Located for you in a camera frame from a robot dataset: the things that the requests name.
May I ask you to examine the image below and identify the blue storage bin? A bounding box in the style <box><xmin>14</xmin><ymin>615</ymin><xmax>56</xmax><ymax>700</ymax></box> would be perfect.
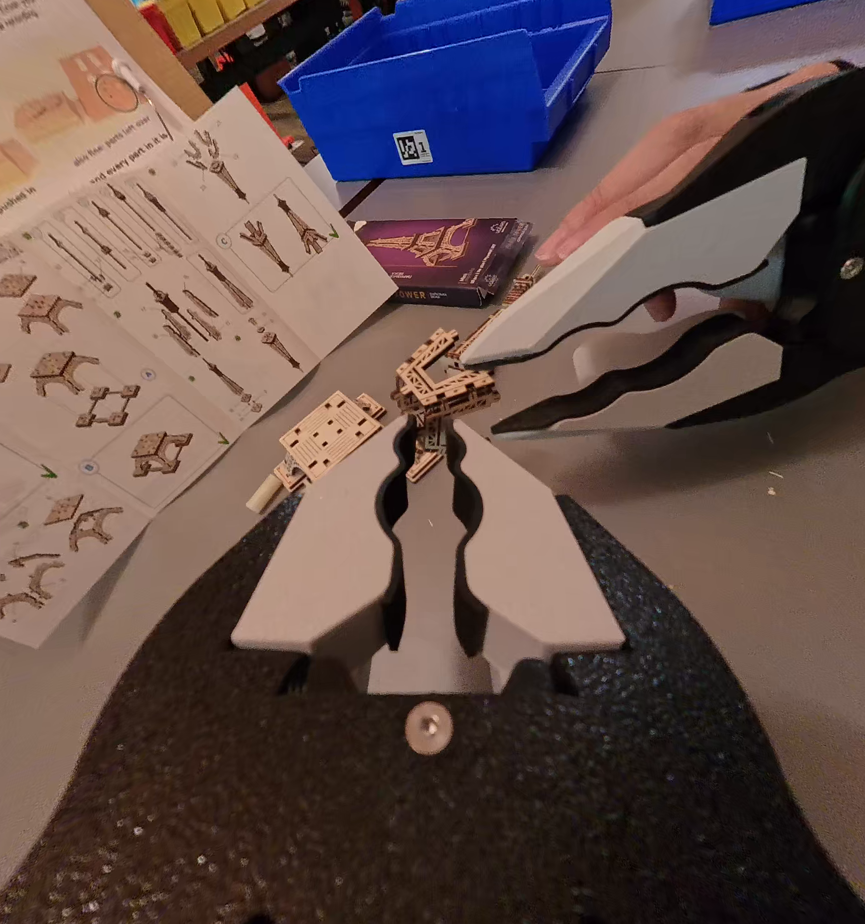
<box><xmin>710</xmin><ymin>0</ymin><xmax>825</xmax><ymax>27</ymax></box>
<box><xmin>278</xmin><ymin>0</ymin><xmax>613</xmax><ymax>183</ymax></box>

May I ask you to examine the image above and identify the folded assembly instruction booklet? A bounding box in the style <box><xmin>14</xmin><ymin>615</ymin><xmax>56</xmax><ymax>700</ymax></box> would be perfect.
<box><xmin>0</xmin><ymin>87</ymin><xmax>399</xmax><ymax>649</ymax></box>

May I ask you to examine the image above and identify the small wooden lattice piece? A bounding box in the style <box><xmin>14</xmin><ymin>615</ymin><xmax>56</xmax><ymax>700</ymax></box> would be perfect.
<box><xmin>502</xmin><ymin>270</ymin><xmax>543</xmax><ymax>310</ymax></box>

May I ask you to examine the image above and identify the wooden tower base piece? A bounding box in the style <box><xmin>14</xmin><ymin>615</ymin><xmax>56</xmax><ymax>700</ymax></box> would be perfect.
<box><xmin>273</xmin><ymin>390</ymin><xmax>388</xmax><ymax>493</ymax></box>

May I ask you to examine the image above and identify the small pale wooden stick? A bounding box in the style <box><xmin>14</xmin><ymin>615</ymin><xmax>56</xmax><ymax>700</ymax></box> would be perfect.
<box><xmin>247</xmin><ymin>475</ymin><xmax>287</xmax><ymax>515</ymax></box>

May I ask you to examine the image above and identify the brown cardboard board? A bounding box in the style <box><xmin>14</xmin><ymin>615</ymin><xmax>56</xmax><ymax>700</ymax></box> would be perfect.
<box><xmin>86</xmin><ymin>0</ymin><xmax>214</xmax><ymax>122</ymax></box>

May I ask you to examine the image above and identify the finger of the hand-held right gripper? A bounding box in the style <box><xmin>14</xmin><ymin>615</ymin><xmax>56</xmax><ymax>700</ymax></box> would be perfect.
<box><xmin>460</xmin><ymin>157</ymin><xmax>810</xmax><ymax>384</ymax></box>
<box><xmin>490</xmin><ymin>312</ymin><xmax>786</xmax><ymax>437</ymax></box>

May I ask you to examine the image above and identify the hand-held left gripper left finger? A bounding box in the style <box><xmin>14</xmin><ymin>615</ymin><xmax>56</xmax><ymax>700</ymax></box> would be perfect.
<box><xmin>230</xmin><ymin>415</ymin><xmax>415</xmax><ymax>656</ymax></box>

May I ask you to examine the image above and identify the grey desk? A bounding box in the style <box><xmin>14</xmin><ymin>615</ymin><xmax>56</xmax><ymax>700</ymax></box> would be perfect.
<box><xmin>0</xmin><ymin>0</ymin><xmax>865</xmax><ymax>924</ymax></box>

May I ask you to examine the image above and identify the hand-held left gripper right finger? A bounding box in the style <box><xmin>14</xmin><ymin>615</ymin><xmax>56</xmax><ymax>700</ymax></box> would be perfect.
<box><xmin>448</xmin><ymin>419</ymin><xmax>628</xmax><ymax>659</ymax></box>

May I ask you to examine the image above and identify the person's right hand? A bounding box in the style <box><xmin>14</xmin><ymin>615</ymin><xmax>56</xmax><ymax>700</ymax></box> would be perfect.
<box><xmin>535</xmin><ymin>60</ymin><xmax>858</xmax><ymax>323</ymax></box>

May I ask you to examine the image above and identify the wooden lattice arch piece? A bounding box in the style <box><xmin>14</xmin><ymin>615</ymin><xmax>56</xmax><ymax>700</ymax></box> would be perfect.
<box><xmin>390</xmin><ymin>328</ymin><xmax>503</xmax><ymax>483</ymax></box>

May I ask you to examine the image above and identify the wooden shelf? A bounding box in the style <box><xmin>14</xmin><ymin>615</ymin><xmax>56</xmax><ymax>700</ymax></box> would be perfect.
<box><xmin>176</xmin><ymin>0</ymin><xmax>310</xmax><ymax>70</ymax></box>

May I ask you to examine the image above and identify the large printed instruction sheet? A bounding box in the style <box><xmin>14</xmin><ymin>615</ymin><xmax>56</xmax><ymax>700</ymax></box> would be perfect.
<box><xmin>0</xmin><ymin>0</ymin><xmax>175</xmax><ymax>243</ymax></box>

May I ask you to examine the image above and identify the yellow storage bin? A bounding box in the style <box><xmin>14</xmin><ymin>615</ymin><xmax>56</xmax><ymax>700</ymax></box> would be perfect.
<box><xmin>156</xmin><ymin>0</ymin><xmax>258</xmax><ymax>50</ymax></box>

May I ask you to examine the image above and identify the purple tower kit box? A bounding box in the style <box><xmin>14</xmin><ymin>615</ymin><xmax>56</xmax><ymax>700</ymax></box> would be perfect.
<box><xmin>353</xmin><ymin>217</ymin><xmax>535</xmax><ymax>310</ymax></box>

